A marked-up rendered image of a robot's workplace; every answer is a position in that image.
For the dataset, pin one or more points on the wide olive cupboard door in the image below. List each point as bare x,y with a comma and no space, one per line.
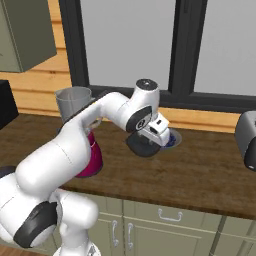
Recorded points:
166,240

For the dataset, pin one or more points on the blue round object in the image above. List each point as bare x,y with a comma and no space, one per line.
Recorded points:
173,139

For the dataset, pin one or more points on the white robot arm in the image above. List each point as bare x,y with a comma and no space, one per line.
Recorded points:
66,156

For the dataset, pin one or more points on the black appliance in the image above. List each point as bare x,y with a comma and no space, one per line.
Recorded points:
6,103

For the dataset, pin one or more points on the olive green wall cupboard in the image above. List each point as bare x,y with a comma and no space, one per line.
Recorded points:
23,33

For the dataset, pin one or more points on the grey round plate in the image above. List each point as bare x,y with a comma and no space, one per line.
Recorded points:
177,137

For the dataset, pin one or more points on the dark framed window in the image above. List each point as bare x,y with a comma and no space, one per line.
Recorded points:
186,50

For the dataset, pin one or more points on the grey toaster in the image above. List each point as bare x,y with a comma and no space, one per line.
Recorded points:
246,140

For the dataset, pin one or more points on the narrow olive drawer front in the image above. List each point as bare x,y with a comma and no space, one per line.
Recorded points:
110,204

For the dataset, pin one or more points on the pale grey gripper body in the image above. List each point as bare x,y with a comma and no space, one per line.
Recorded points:
156,136

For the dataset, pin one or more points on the olive cupboard run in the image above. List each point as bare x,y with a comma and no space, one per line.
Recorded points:
238,236

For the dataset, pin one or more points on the clear grey blender jug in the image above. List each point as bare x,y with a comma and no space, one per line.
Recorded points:
71,101

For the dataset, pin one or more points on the wide olive drawer front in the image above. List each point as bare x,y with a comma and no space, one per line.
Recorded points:
193,215

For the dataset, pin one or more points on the narrow olive cupboard door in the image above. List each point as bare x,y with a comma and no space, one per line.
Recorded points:
105,233

